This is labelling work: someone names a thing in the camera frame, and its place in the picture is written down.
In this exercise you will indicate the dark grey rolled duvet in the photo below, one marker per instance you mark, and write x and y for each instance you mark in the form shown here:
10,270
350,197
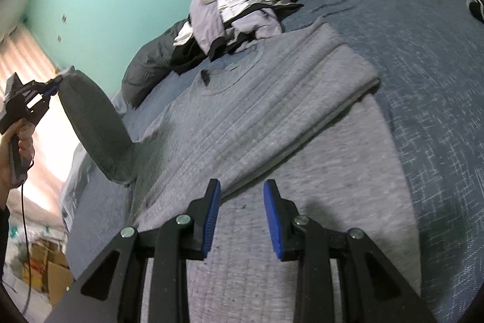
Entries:
151,65

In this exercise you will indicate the lavender jacket with black cuffs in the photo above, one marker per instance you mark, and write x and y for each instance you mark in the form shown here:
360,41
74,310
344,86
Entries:
204,24

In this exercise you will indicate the black garment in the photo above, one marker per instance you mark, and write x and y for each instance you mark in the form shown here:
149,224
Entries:
185,60

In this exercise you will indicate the pale window curtain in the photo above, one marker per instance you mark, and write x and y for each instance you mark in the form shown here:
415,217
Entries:
41,171

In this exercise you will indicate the cardboard boxes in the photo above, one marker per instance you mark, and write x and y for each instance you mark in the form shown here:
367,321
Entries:
56,277

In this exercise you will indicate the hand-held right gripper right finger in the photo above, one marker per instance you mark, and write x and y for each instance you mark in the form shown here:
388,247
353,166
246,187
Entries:
272,221

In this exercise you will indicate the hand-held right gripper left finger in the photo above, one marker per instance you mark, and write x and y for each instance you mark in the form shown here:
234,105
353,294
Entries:
211,217

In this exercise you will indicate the person's left hand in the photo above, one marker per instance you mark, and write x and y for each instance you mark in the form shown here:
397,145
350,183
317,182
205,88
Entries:
4,171

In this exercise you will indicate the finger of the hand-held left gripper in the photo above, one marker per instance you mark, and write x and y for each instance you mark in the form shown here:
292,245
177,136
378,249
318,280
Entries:
51,88

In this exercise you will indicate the grey knit sweater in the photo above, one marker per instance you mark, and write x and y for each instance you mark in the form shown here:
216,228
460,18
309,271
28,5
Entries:
264,99

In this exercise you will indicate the blue woven bed blanket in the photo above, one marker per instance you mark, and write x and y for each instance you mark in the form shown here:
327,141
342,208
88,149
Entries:
435,81

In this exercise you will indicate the black sock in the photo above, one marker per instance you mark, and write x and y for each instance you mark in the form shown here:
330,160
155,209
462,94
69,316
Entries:
477,9

